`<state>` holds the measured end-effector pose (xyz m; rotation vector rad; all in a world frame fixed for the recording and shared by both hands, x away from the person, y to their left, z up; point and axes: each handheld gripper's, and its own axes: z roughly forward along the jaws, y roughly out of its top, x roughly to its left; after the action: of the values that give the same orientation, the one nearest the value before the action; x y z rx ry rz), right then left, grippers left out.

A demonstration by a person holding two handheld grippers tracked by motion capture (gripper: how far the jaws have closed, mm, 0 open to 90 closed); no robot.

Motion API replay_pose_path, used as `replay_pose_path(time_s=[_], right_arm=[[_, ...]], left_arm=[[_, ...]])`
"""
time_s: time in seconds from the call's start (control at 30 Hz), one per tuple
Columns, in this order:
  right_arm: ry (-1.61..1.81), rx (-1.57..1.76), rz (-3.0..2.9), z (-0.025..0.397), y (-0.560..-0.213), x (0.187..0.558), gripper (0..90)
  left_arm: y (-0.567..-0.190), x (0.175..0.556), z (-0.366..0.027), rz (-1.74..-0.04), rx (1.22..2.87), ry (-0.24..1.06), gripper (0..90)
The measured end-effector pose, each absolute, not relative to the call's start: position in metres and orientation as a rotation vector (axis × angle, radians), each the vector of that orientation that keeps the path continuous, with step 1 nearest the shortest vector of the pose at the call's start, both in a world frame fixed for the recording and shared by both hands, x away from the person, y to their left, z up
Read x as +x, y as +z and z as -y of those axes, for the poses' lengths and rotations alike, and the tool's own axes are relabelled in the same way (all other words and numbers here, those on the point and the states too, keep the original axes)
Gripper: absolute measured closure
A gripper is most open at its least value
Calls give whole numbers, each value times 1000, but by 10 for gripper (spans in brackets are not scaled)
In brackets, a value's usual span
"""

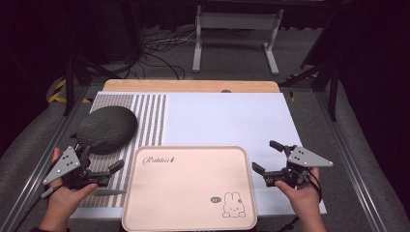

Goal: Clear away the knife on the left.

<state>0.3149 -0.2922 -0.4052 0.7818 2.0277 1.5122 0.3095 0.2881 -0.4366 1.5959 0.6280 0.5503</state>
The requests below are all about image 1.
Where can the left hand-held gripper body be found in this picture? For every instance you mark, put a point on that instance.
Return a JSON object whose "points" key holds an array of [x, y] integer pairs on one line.
{"points": [[63, 164]]}

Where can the black tripod stand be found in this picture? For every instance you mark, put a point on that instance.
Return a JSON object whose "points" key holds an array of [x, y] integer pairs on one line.
{"points": [[69, 87], [332, 90]]}

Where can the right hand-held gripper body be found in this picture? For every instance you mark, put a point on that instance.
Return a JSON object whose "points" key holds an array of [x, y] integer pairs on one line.
{"points": [[306, 158]]}

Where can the white striped table mat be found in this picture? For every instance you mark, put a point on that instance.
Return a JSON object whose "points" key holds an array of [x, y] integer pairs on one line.
{"points": [[225, 122]]}

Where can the white metal stand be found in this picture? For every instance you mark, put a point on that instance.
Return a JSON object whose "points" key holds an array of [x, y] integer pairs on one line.
{"points": [[237, 22]]}

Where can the aluminium floor rail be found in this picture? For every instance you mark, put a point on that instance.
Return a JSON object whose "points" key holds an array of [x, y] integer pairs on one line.
{"points": [[351, 161], [38, 161]]}

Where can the grey knitted hat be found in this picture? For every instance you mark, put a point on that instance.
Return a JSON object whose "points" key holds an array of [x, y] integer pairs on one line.
{"points": [[109, 127]]}

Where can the grey knife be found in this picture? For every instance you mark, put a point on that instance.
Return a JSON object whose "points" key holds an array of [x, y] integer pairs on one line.
{"points": [[109, 192]]}

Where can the pink tray with rabbit print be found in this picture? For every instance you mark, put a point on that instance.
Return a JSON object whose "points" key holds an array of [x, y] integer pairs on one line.
{"points": [[188, 190]]}

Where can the yellow black floor tape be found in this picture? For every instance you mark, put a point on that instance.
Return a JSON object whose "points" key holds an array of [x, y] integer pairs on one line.
{"points": [[292, 96], [58, 93]]}

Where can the person's left hand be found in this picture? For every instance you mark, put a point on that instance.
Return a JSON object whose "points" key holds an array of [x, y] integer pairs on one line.
{"points": [[66, 201]]}

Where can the person's right hand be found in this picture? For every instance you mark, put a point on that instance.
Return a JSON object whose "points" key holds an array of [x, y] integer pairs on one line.
{"points": [[301, 196]]}

